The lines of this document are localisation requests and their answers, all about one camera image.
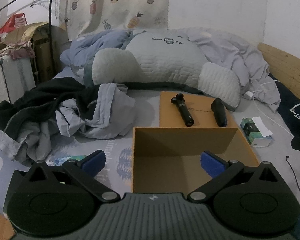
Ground grey crumpled quilt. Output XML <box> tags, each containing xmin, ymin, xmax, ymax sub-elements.
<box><xmin>180</xmin><ymin>27</ymin><xmax>282</xmax><ymax>113</ymax></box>

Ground light grey crumpled clothing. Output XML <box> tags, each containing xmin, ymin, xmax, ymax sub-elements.
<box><xmin>14</xmin><ymin>82</ymin><xmax>137</xmax><ymax>165</ymax></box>

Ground large brown cardboard carton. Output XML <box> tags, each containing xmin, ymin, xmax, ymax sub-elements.
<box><xmin>2</xmin><ymin>21</ymin><xmax>68</xmax><ymax>83</ymax></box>

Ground pineapple print curtain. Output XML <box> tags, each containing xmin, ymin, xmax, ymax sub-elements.
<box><xmin>59</xmin><ymin>0</ymin><xmax>170</xmax><ymax>39</ymax></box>

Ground wooden headboard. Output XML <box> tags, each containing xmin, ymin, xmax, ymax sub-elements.
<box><xmin>257</xmin><ymin>42</ymin><xmax>300</xmax><ymax>95</ymax></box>

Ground light blue backrest pillow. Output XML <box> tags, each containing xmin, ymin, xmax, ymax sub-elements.
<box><xmin>84</xmin><ymin>30</ymin><xmax>242</xmax><ymax>110</ymax></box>

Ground flat brown cardboard box lid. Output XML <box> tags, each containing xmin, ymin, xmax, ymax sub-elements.
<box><xmin>159</xmin><ymin>91</ymin><xmax>237</xmax><ymax>128</ymax></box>

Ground grey printed bed sheet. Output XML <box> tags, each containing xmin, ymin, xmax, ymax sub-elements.
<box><xmin>0</xmin><ymin>67</ymin><xmax>300</xmax><ymax>230</ymax></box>

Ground blue blanket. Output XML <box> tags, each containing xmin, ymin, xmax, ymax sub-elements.
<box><xmin>60</xmin><ymin>30</ymin><xmax>133</xmax><ymax>73</ymax></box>

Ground black clothing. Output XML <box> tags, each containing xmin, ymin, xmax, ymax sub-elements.
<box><xmin>0</xmin><ymin>79</ymin><xmax>103</xmax><ymax>140</ymax></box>

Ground black cable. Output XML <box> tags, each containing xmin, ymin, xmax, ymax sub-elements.
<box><xmin>285</xmin><ymin>156</ymin><xmax>300</xmax><ymax>197</ymax></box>

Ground pink clothes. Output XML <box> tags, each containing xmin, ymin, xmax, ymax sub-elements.
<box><xmin>0</xmin><ymin>42</ymin><xmax>35</xmax><ymax>60</ymax></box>

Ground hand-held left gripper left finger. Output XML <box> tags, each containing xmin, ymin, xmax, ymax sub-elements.
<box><xmin>22</xmin><ymin>149</ymin><xmax>120</xmax><ymax>203</ymax></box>

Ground white charger with cable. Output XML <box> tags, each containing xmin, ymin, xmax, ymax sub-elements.
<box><xmin>245</xmin><ymin>79</ymin><xmax>296</xmax><ymax>137</ymax></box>

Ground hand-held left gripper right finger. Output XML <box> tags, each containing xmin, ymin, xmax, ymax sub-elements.
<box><xmin>189</xmin><ymin>150</ymin><xmax>280</xmax><ymax>203</ymax></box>

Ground red plastic bag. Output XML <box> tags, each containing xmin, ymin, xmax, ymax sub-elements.
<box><xmin>0</xmin><ymin>14</ymin><xmax>28</xmax><ymax>37</ymax></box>

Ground black metal clothes rack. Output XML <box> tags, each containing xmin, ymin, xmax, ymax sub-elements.
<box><xmin>0</xmin><ymin>0</ymin><xmax>63</xmax><ymax>45</ymax></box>

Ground navy printed pillow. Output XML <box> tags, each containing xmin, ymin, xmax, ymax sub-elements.
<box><xmin>269</xmin><ymin>72</ymin><xmax>300</xmax><ymax>140</ymax></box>

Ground silver suitcase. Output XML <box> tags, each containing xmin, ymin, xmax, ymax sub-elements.
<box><xmin>0</xmin><ymin>55</ymin><xmax>37</xmax><ymax>110</ymax></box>

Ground green tissue pack white sheet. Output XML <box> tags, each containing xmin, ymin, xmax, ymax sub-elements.
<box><xmin>240</xmin><ymin>116</ymin><xmax>274</xmax><ymax>147</ymax></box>

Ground brown cardboard box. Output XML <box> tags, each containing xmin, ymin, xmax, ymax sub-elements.
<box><xmin>131</xmin><ymin>127</ymin><xmax>262</xmax><ymax>194</ymax></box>

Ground black and blue handheld device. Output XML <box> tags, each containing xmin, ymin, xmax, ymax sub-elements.
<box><xmin>211</xmin><ymin>98</ymin><xmax>228</xmax><ymax>127</ymax></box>

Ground green pack with black label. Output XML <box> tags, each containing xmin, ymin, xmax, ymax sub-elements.
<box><xmin>54</xmin><ymin>155</ymin><xmax>87</xmax><ymax>167</ymax></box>

